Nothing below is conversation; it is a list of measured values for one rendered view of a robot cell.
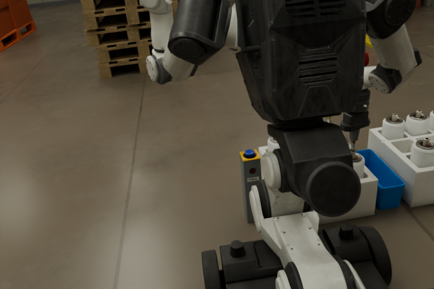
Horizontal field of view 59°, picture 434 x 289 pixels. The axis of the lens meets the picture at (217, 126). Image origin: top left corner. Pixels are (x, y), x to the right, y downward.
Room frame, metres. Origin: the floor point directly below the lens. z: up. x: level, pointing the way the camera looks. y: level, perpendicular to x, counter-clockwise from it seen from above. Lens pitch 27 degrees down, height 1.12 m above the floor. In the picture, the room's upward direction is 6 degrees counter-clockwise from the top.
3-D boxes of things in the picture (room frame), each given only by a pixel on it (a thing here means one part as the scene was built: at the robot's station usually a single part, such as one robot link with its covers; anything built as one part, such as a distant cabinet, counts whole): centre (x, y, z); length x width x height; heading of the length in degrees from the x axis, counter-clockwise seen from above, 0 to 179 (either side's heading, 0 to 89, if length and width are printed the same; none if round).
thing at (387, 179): (1.39, -0.68, 0.06); 0.30 x 0.11 x 0.12; 5
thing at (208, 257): (0.88, 0.07, 0.10); 0.20 x 0.05 x 0.20; 4
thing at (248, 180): (1.29, -0.12, 0.16); 0.07 x 0.07 x 0.31; 6
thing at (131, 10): (4.01, 0.68, 0.45); 1.26 x 0.88 x 0.89; 6
